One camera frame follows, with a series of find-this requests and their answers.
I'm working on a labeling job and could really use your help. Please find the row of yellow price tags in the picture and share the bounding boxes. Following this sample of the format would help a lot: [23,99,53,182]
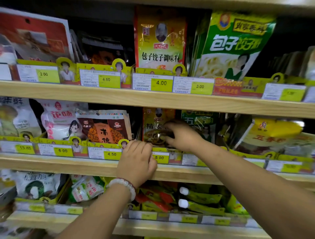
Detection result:
[0,133,315,174]
[0,58,315,103]

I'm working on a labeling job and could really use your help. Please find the white bead bracelet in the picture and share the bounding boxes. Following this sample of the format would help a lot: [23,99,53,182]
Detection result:
[107,177,137,202]

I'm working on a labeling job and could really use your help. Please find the person's right forearm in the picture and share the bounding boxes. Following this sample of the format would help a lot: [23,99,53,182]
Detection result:
[194,140,315,239]

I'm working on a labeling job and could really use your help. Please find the yellow vegetable food packet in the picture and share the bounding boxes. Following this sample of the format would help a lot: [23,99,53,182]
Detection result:
[143,107,177,146]

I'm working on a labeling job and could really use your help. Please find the green dumpling food packet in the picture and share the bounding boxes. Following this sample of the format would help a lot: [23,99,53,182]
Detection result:
[192,11,276,82]

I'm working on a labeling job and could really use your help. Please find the wooden store shelving with goods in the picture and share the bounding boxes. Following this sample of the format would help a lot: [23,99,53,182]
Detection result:
[0,0,315,239]

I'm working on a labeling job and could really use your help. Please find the yellow dumpling seasoning packets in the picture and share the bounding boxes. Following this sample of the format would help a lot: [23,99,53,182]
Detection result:
[134,6,188,71]

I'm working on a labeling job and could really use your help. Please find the green five spice packets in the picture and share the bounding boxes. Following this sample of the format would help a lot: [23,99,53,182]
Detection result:
[181,111,220,143]

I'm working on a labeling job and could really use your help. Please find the white pink packet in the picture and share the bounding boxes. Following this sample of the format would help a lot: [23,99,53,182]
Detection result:
[37,100,89,141]

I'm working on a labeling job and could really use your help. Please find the white plastic packet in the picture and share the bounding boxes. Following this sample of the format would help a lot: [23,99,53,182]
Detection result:
[0,96,42,139]

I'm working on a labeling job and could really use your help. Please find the person's left forearm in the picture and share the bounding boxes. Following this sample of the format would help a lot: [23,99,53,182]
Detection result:
[56,185,131,239]

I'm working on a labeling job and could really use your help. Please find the person's right hand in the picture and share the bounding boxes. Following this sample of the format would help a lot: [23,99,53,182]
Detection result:
[160,119,205,153]

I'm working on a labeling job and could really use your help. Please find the brown orange packet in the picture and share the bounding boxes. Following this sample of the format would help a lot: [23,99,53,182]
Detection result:
[74,32,134,66]

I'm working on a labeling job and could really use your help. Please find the yellow seasoning packet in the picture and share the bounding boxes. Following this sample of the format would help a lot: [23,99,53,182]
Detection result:
[236,118,303,151]

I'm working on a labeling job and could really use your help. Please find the red white flat packet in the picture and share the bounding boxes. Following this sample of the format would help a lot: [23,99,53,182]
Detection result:
[0,7,74,62]

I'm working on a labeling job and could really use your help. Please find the rows of assorted seasoning packets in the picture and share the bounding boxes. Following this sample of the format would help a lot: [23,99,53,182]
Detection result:
[0,170,257,222]

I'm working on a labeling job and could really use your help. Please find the red brown clear packet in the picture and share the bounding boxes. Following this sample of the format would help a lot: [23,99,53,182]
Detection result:
[76,109,133,144]

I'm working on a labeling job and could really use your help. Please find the person's left hand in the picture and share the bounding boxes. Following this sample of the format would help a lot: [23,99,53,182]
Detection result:
[116,140,158,188]

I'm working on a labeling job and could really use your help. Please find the pale yellow packet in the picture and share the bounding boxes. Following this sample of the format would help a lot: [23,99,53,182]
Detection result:
[283,133,315,158]

